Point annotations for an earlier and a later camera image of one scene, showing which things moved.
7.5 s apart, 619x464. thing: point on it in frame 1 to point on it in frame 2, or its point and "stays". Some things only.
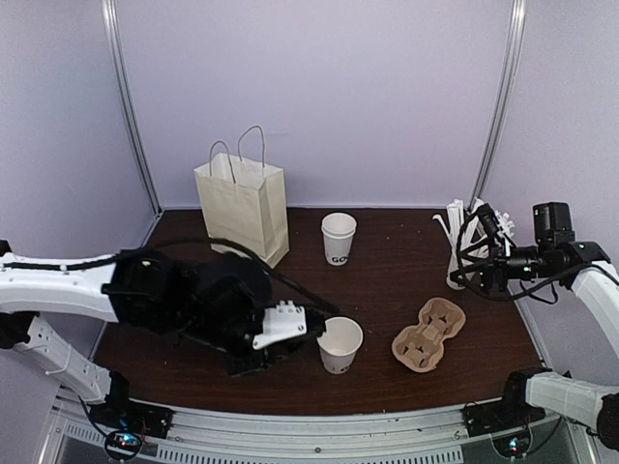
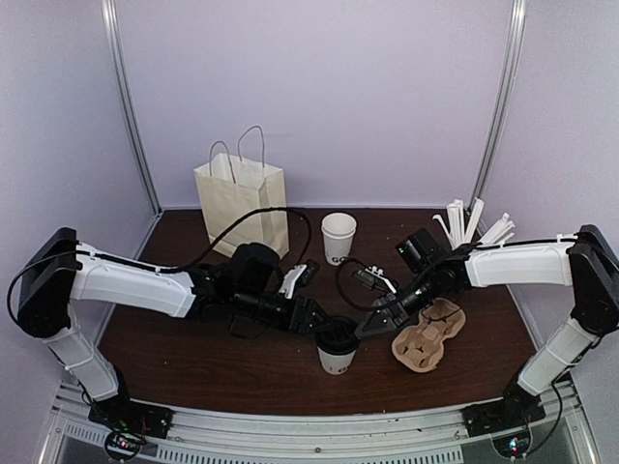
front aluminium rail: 203,437 stays
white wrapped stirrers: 457,219 stays
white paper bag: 252,211 stays
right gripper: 493,269 to 392,319
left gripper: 238,365 to 303,326
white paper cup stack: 338,230 stays
